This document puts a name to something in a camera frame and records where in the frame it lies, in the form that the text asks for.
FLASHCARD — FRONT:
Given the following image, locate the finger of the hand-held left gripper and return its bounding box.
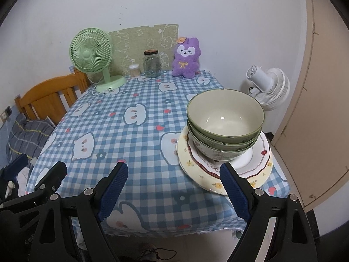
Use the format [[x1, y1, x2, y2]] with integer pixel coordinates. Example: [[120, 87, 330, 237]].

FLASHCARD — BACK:
[[0, 153, 28, 197], [0, 162, 67, 210]]

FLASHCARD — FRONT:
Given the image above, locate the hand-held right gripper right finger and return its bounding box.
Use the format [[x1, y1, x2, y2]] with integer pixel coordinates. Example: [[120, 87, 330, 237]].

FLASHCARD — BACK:
[[219, 162, 318, 262]]

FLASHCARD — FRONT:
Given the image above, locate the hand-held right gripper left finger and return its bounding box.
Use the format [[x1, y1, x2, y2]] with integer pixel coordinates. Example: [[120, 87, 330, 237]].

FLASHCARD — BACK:
[[30, 162, 129, 262]]

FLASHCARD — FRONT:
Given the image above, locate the round yellow floral plate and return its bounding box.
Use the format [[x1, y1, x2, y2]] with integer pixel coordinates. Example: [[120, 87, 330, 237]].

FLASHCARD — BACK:
[[176, 129, 274, 195]]

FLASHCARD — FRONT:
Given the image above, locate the white red-rimmed plate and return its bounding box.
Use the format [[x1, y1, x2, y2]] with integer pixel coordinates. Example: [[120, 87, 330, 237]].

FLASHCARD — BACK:
[[188, 131, 274, 179]]

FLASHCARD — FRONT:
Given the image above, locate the floral ceramic bowl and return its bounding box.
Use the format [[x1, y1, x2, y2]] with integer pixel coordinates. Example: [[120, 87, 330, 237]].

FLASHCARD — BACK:
[[187, 88, 265, 138], [189, 126, 262, 146], [191, 135, 258, 162]]

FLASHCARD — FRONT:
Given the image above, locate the white crumpled cloth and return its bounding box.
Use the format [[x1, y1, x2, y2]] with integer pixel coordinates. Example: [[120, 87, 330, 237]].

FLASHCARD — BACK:
[[7, 166, 34, 197]]

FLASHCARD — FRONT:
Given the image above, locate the grey plaid blanket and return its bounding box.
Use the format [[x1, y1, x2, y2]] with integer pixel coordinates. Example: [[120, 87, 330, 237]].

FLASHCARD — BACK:
[[5, 113, 56, 164]]

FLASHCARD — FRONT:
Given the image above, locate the blue checkered tablecloth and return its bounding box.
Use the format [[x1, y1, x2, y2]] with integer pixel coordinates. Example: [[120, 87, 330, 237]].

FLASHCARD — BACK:
[[26, 69, 288, 236]]

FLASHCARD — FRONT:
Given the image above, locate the wooden bed headboard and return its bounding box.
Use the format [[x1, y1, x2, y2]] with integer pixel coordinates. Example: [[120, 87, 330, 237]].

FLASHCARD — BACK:
[[14, 70, 92, 126]]

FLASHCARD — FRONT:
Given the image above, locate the white standing fan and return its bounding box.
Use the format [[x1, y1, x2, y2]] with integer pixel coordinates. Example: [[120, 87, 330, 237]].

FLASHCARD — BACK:
[[245, 65, 291, 111]]

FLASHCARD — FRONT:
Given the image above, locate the beige door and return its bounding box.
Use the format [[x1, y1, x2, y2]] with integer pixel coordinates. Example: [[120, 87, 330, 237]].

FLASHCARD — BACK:
[[273, 0, 349, 213]]

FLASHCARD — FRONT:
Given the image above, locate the green desk fan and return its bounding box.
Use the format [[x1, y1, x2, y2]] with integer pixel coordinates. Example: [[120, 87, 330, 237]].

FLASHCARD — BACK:
[[69, 28, 127, 93]]

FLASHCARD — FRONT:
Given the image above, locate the glass jar with dark lid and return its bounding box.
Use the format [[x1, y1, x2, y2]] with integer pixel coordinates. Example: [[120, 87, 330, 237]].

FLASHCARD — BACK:
[[143, 50, 161, 78]]

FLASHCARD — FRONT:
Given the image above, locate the purple plush toy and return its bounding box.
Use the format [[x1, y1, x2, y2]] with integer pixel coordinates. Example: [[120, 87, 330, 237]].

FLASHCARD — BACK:
[[171, 36, 202, 78]]

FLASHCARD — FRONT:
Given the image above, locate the green printed mat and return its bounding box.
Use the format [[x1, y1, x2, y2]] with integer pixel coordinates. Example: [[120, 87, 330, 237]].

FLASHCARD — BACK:
[[108, 24, 179, 77]]

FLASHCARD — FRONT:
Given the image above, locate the wall outlet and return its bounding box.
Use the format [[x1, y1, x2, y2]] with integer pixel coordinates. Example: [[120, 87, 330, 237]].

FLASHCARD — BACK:
[[0, 106, 13, 122]]

